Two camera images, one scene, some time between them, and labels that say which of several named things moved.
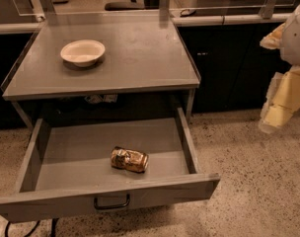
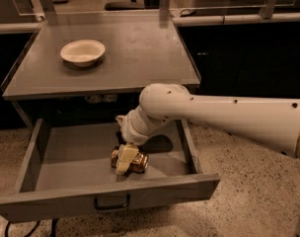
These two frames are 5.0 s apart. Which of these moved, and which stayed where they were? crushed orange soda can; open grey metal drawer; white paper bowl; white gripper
Moved: white gripper
Stayed: white paper bowl; crushed orange soda can; open grey metal drawer
